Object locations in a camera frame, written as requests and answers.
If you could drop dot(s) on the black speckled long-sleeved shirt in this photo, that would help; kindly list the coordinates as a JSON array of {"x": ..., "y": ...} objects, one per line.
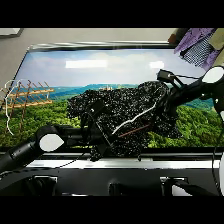
[{"x": 126, "y": 100}]

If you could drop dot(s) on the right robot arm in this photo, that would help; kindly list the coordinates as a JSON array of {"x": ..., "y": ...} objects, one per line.
[{"x": 200, "y": 88}]

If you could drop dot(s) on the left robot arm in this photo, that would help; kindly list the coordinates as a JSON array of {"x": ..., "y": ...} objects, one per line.
[{"x": 23, "y": 151}]

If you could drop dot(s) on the yellow wooden hanger rack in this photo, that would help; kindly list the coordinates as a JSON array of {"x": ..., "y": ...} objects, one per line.
[{"x": 33, "y": 92}]

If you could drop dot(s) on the checked garment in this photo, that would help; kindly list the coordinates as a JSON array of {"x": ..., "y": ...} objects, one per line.
[{"x": 200, "y": 53}]

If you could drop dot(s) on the purple garment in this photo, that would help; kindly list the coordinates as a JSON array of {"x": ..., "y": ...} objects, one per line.
[{"x": 191, "y": 36}]

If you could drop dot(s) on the beige garment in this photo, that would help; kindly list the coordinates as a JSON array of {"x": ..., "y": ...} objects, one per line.
[{"x": 218, "y": 38}]

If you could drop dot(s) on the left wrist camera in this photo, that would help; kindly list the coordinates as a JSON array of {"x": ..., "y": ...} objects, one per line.
[{"x": 97, "y": 107}]

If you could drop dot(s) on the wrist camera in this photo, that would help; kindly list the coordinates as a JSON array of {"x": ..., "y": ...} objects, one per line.
[
  {"x": 97, "y": 107},
  {"x": 165, "y": 76}
]

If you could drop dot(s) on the silver frame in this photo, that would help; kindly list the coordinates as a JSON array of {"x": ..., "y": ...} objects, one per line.
[{"x": 100, "y": 163}]

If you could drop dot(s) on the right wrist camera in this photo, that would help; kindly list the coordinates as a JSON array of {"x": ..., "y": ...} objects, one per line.
[{"x": 165, "y": 76}]

